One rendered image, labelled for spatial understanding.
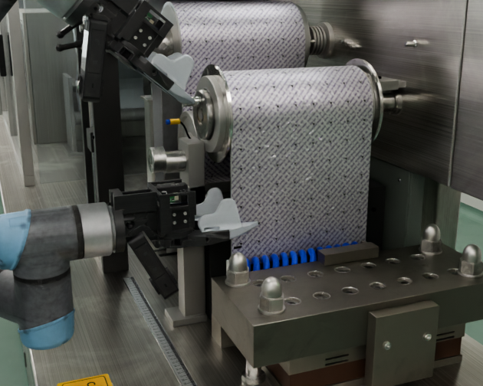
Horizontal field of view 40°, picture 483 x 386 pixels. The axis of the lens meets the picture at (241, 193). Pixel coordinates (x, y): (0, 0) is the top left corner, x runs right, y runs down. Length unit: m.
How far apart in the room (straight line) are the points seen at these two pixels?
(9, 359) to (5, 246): 2.06
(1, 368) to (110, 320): 1.76
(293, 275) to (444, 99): 0.35
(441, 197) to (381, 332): 0.50
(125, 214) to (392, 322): 0.39
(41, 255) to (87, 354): 0.22
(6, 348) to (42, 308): 2.10
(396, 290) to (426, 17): 0.42
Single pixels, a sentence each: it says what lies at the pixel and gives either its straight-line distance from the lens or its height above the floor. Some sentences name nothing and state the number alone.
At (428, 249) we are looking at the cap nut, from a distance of 1.10.
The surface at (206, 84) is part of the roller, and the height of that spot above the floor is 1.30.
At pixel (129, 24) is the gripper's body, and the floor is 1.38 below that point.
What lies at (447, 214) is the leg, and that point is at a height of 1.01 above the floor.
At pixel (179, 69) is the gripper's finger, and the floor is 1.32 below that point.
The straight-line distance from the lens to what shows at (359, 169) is 1.08.
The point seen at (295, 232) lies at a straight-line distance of 1.05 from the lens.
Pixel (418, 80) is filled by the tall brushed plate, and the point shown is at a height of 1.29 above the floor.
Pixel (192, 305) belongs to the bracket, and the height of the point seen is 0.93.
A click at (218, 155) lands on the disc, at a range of 1.01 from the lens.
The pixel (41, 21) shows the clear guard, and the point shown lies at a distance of 1.93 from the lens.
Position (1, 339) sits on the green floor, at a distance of 3.11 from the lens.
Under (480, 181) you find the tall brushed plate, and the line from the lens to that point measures 1.01.
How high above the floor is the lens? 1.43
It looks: 17 degrees down
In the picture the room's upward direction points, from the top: straight up
